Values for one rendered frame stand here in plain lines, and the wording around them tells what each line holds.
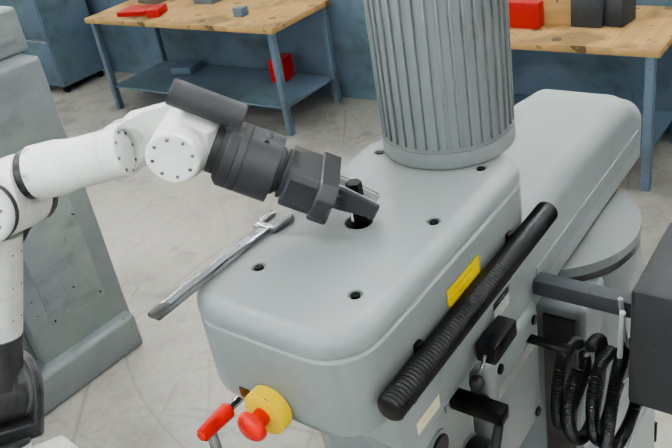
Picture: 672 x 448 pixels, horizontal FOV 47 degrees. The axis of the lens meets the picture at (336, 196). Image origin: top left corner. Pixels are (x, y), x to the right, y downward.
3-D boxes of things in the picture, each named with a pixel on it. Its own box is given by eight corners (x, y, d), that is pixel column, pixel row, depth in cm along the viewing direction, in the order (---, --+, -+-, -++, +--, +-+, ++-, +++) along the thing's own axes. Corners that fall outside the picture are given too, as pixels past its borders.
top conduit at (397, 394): (404, 427, 84) (400, 403, 82) (372, 414, 86) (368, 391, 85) (558, 223, 114) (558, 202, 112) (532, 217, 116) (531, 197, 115)
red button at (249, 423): (262, 451, 88) (255, 425, 86) (237, 439, 91) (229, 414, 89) (280, 431, 91) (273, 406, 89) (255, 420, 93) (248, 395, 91)
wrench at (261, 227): (165, 324, 87) (163, 318, 87) (142, 315, 90) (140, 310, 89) (294, 219, 104) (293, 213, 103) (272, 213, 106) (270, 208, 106)
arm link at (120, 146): (212, 164, 94) (111, 189, 96) (224, 134, 101) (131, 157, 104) (193, 117, 91) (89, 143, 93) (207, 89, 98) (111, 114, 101)
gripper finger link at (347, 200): (372, 219, 99) (327, 203, 98) (381, 199, 98) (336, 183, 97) (372, 226, 98) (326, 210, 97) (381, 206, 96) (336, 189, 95)
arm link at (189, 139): (226, 211, 93) (136, 179, 92) (240, 170, 103) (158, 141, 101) (256, 132, 88) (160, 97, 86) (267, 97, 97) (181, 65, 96)
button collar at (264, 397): (287, 442, 90) (277, 404, 87) (249, 425, 94) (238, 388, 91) (297, 430, 92) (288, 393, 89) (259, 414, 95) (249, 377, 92)
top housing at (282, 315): (367, 461, 86) (346, 351, 78) (202, 389, 101) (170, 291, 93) (533, 245, 118) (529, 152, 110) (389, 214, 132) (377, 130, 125)
